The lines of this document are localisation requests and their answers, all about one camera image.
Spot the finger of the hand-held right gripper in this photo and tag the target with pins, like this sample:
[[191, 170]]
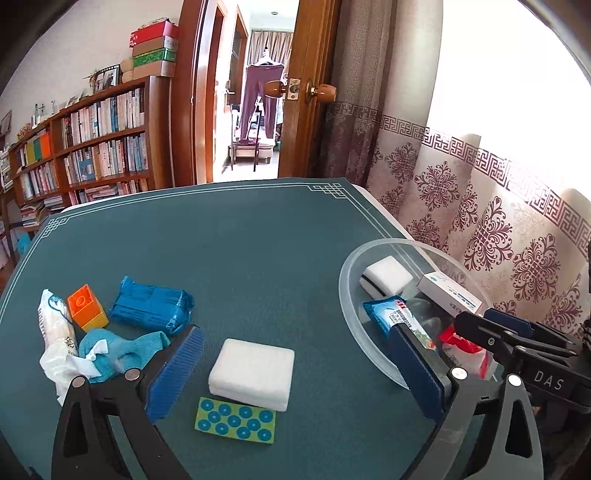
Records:
[[512, 319], [489, 341]]

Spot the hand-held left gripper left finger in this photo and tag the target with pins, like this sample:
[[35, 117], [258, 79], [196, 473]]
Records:
[[175, 374]]

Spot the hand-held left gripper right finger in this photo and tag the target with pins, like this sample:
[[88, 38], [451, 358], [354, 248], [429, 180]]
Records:
[[415, 369]]

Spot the teal pouch with white ribbons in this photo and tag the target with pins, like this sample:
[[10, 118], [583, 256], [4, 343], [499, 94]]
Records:
[[138, 350]]

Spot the green sheet of blue stickers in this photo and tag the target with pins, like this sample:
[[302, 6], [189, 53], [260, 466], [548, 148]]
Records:
[[235, 420]]

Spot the plain white sponge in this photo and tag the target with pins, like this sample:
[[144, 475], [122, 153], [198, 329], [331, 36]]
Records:
[[251, 369]]

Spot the clear plastic bowl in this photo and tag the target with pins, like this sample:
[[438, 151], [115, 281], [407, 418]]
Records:
[[355, 295]]

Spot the orange and yellow toy block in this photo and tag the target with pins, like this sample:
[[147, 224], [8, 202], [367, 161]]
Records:
[[85, 307]]

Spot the white plastic bag package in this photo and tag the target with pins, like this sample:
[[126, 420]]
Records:
[[53, 332]]

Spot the red and white packet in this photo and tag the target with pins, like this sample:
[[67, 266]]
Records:
[[466, 357]]

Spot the blue wet wipe packet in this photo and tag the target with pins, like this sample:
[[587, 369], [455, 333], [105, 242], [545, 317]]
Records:
[[383, 314]]

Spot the white medicine box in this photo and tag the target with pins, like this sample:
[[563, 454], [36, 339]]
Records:
[[443, 290]]

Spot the white sponge with black stripe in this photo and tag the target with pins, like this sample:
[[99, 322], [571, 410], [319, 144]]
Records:
[[388, 272]]

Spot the patterned white and maroon curtain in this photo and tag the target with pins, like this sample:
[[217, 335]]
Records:
[[461, 184]]

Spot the wooden chair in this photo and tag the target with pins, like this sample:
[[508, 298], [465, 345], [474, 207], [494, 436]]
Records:
[[244, 150]]

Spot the wooden bookshelf with books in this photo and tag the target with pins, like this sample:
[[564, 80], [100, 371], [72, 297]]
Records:
[[115, 110]]

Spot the purple hanging pants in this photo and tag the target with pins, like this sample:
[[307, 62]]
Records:
[[261, 101]]

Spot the wooden door knob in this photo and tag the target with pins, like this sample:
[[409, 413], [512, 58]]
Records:
[[323, 93], [274, 88]]

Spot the beige cardboard box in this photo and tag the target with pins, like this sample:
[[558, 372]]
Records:
[[154, 70]]

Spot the green patterned box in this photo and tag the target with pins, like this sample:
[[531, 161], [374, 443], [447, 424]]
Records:
[[154, 57]]

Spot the brown cardboard box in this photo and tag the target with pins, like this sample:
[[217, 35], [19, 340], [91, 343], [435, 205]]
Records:
[[154, 46]]

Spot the wooden door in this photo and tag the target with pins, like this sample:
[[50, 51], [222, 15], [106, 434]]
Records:
[[314, 46]]

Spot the red cardboard box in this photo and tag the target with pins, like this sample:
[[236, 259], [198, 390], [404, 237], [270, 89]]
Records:
[[154, 31]]

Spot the wooden door frame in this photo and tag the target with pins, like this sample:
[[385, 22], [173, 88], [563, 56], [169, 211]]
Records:
[[184, 92]]

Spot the photo frame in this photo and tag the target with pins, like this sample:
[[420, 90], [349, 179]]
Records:
[[107, 77]]

